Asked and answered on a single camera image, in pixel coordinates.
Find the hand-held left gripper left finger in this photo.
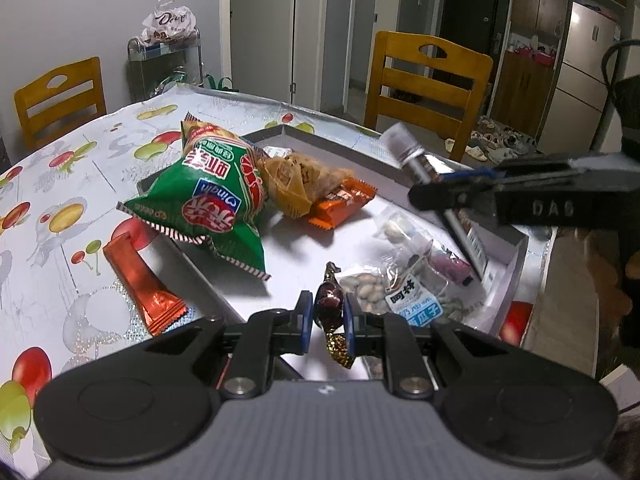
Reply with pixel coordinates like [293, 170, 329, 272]
[150, 290, 315, 401]

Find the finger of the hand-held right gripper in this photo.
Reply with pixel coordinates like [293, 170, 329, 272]
[408, 180, 498, 213]
[440, 156, 586, 183]

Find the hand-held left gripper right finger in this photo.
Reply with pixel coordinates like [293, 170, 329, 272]
[342, 292, 506, 401]

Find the dark chocolate candy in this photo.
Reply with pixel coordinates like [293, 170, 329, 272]
[315, 261, 357, 370]

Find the clear seed packet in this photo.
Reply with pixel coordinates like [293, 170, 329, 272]
[335, 255, 486, 326]

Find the small white candy packet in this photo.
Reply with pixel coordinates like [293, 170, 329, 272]
[375, 210, 436, 261]

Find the dark stick packet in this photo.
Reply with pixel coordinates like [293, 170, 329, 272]
[380, 122, 491, 283]

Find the grey box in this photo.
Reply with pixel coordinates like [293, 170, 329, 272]
[136, 125, 529, 381]

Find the tan pastry packet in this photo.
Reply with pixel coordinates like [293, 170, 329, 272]
[260, 155, 326, 220]

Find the green shrimp chip bag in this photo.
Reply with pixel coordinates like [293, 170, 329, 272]
[117, 132, 272, 281]

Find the orange striped snack bag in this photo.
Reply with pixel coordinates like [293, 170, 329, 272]
[180, 112, 251, 148]

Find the pile of shoes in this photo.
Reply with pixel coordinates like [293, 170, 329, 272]
[445, 115, 538, 163]

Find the pink candy packet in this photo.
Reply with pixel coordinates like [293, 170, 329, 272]
[430, 252, 476, 288]

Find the small orange candy packet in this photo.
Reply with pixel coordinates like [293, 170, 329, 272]
[306, 178, 377, 231]

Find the wooden chair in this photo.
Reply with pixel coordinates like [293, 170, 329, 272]
[364, 31, 494, 148]
[14, 57, 107, 151]

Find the wooden cabinet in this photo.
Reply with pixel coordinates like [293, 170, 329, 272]
[487, 0, 628, 141]

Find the white refrigerator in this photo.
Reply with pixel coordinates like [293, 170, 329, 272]
[537, 1, 623, 153]

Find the dark door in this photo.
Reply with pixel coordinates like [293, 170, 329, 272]
[440, 0, 513, 56]

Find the long orange bar packet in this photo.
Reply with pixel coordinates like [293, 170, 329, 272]
[103, 232, 188, 337]

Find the white box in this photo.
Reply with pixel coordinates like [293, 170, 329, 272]
[600, 364, 640, 411]

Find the fruit print tablecloth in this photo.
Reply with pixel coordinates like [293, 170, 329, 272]
[0, 85, 556, 480]

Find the metal trolley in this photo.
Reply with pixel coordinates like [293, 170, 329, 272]
[126, 27, 203, 103]

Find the white plastic bag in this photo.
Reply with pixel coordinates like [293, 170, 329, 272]
[140, 0, 198, 46]

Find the black cable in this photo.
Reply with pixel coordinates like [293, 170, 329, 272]
[601, 40, 640, 153]

